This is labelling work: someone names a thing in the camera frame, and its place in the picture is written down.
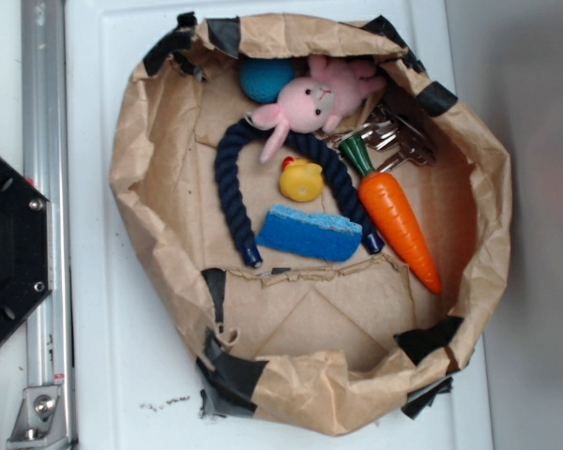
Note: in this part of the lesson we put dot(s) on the orange toy carrot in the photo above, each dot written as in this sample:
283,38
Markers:
390,211

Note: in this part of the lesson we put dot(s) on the aluminium extrusion rail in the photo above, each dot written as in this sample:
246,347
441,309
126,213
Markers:
49,343

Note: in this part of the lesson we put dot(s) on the blue sponge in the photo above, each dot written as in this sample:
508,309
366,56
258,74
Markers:
328,237

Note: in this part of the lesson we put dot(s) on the pink plush bunny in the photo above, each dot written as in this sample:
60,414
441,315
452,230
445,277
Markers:
333,90

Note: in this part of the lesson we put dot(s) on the metal corner bracket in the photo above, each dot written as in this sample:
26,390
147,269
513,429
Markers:
41,420

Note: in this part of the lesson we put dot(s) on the silver metal forks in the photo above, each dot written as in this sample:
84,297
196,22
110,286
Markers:
383,131

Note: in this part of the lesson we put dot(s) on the brown paper bag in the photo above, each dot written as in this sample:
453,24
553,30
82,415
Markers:
326,346

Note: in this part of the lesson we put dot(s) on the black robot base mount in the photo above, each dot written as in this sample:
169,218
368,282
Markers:
24,250

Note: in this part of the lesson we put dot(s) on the dark blue rope toy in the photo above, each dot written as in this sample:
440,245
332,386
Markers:
336,175

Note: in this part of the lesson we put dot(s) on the teal blue ball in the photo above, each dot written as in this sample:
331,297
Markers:
262,80

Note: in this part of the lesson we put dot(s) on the yellow rubber duck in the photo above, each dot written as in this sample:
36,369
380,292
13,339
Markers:
301,180

